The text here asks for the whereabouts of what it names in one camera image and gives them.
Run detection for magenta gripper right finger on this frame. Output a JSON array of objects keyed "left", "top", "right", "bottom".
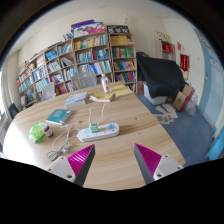
[{"left": 134, "top": 143, "right": 182, "bottom": 184}]

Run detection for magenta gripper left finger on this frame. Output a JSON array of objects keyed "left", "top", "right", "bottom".
[{"left": 46, "top": 144, "right": 95, "bottom": 186}]

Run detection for green charger plug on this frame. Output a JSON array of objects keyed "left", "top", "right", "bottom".
[{"left": 89, "top": 123, "right": 99, "bottom": 133}]

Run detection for white power strip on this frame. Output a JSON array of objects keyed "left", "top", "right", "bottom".
[{"left": 77, "top": 123, "right": 120, "bottom": 142}]

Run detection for small red-label jar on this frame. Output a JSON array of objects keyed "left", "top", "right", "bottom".
[{"left": 42, "top": 123, "right": 53, "bottom": 138}]

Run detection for green plastic bag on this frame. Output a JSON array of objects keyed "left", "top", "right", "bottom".
[{"left": 28, "top": 122, "right": 44, "bottom": 143}]

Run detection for teal book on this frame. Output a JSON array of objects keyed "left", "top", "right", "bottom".
[{"left": 46, "top": 109, "right": 72, "bottom": 125}]

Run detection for papers on floor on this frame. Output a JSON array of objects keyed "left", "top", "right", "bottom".
[{"left": 154, "top": 104, "right": 178, "bottom": 124}]

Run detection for white storage box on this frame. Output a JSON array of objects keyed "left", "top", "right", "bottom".
[{"left": 142, "top": 81, "right": 168, "bottom": 107}]

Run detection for grey book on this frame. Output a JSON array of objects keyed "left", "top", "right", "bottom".
[{"left": 65, "top": 92, "right": 88, "bottom": 108}]

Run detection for cardboard box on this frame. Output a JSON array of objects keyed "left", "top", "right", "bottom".
[{"left": 173, "top": 85, "right": 194, "bottom": 112}]

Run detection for yellow notepad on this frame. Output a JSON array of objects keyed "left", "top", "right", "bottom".
[{"left": 89, "top": 92, "right": 114, "bottom": 102}]

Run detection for grey chair at left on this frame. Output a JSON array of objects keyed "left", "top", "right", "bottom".
[{"left": 42, "top": 83, "right": 56, "bottom": 101}]

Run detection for yellow open book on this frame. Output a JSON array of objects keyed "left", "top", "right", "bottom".
[{"left": 111, "top": 85, "right": 133, "bottom": 97}]

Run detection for dark chair far left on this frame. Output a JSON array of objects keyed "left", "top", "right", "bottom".
[{"left": 8, "top": 103, "right": 19, "bottom": 119}]

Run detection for white bottle red label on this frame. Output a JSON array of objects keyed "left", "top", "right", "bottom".
[{"left": 101, "top": 74, "right": 111, "bottom": 93}]

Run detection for grey mesh chair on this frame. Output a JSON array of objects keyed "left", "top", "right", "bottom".
[{"left": 71, "top": 71, "right": 96, "bottom": 90}]

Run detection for black cloth-covered furniture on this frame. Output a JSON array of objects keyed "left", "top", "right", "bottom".
[{"left": 136, "top": 52, "right": 186, "bottom": 98}]

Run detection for wooden bookshelf with books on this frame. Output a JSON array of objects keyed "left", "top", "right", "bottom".
[{"left": 16, "top": 22, "right": 137, "bottom": 107}]

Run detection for white power strip cord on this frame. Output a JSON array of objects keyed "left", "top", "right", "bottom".
[{"left": 46, "top": 122, "right": 81, "bottom": 162}]

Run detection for white charger cable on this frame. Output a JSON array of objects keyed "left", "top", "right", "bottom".
[{"left": 88, "top": 101, "right": 107, "bottom": 127}]

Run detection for red wall hanging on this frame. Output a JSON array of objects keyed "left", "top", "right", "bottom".
[{"left": 180, "top": 54, "right": 190, "bottom": 72}]

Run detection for small wall shelf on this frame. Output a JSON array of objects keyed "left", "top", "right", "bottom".
[{"left": 155, "top": 40, "right": 176, "bottom": 61}]

